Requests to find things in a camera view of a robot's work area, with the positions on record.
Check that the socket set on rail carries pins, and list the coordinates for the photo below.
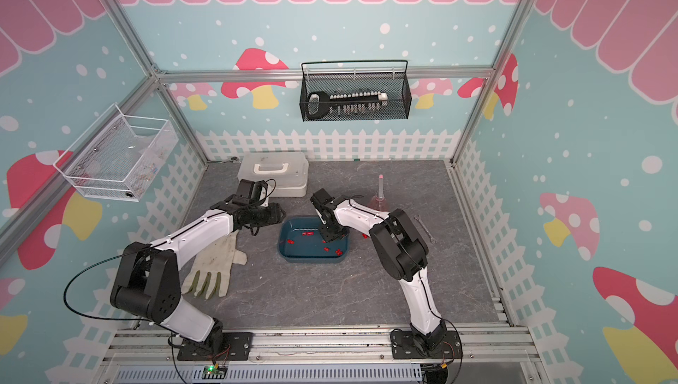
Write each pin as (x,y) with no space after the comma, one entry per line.
(321,105)

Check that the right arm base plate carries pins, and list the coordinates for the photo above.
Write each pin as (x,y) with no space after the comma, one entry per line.
(440,344)

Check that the teal plastic storage box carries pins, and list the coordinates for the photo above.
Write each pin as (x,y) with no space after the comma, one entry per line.
(308,249)

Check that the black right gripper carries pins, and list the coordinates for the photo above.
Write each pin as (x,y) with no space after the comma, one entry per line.
(326,237)

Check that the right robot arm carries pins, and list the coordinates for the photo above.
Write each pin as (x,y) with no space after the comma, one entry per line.
(400,249)

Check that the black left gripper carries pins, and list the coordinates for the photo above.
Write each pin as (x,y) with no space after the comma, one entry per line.
(275,217)

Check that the black wire wall basket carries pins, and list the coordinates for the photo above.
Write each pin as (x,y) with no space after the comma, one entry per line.
(345,77)

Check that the white plastic storage case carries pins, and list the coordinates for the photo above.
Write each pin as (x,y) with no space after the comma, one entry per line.
(288,169)

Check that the white work glove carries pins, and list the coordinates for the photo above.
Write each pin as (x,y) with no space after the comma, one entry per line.
(210,274)

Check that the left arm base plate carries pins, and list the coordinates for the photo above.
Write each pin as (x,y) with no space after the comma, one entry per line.
(230,346)

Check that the green circuit board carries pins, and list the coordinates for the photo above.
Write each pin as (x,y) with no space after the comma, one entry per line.
(214,372)

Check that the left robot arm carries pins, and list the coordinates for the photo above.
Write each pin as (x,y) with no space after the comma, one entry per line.
(147,283)

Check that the white wire wall basket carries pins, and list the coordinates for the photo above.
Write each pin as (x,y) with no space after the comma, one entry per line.
(118,156)

